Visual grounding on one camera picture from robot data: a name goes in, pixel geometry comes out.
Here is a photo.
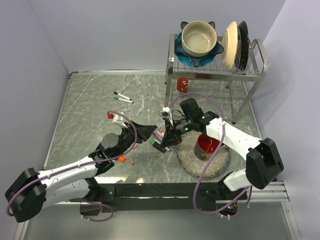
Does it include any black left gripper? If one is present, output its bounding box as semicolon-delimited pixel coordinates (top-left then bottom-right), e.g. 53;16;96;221
113;120;157;160

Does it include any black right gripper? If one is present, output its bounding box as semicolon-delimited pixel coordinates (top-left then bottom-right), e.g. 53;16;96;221
160;116;194;148

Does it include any green and black highlighter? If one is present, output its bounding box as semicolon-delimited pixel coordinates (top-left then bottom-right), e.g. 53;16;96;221
150;140;167;153

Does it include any orange highlighter cap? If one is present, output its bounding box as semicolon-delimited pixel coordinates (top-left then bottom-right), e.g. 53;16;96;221
118;156;126;163

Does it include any green capped white marker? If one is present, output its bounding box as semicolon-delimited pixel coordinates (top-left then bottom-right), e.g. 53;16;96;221
113;97;134;104

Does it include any black capped white marker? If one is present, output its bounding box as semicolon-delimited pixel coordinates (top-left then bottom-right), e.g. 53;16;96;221
113;91;132;101

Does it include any purple pen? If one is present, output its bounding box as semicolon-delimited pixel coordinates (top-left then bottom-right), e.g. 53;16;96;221
153;131;163;140

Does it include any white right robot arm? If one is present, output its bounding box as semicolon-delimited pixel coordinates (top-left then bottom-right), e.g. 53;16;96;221
160;97;284;199

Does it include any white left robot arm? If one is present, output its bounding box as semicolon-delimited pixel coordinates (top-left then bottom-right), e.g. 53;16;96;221
5;122;157;223

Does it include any black and red mug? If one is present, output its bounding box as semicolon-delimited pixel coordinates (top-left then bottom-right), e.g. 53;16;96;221
193;134;220;161

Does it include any small red cup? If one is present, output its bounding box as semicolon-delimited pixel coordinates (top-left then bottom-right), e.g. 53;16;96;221
176;77;189;94

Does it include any blue star-shaped bowl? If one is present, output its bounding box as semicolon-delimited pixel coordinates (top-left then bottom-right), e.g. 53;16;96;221
174;20;224;68

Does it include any steel dish rack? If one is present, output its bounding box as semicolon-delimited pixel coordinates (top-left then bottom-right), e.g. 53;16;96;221
164;34;270;124

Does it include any beige ceramic bowl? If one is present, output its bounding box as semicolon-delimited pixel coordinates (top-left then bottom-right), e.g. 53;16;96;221
181;20;218;58

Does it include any cream plate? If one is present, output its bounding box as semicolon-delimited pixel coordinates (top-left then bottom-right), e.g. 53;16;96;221
221;21;238;71

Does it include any black plate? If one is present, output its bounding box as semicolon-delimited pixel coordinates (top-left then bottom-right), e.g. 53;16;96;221
235;20;250;71

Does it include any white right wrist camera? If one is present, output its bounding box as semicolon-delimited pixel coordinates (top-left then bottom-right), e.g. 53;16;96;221
160;106;174;125

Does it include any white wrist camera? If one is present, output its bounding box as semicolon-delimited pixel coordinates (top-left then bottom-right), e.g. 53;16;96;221
160;106;174;125
107;113;127;128

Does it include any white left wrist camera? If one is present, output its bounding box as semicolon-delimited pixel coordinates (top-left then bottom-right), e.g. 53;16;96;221
107;113;127;128

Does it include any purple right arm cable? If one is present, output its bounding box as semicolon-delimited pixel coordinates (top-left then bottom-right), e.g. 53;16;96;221
169;92;252;216

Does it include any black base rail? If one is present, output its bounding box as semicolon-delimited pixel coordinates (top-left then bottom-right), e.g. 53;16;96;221
82;182;243;211

